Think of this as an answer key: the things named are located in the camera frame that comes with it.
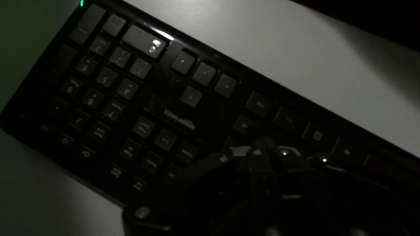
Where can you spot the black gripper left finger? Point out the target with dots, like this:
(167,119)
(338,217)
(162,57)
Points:
(250,171)

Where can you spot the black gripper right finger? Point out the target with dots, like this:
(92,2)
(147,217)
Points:
(293,175)

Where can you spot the black computer keyboard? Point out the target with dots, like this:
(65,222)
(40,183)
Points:
(131,87)

